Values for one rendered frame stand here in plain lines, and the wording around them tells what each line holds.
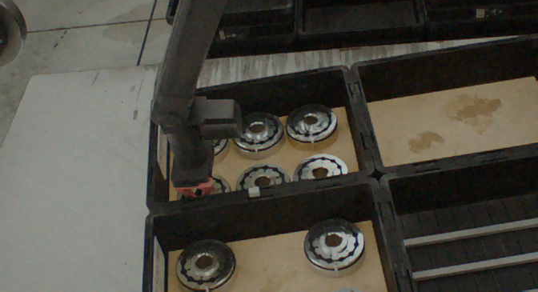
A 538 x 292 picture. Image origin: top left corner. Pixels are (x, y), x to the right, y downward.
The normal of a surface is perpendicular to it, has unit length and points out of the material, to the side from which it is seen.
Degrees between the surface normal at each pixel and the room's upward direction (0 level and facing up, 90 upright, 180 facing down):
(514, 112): 0
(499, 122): 0
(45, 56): 0
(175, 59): 103
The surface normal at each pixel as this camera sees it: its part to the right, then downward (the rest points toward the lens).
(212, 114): -0.05, -0.49
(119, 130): -0.14, -0.69
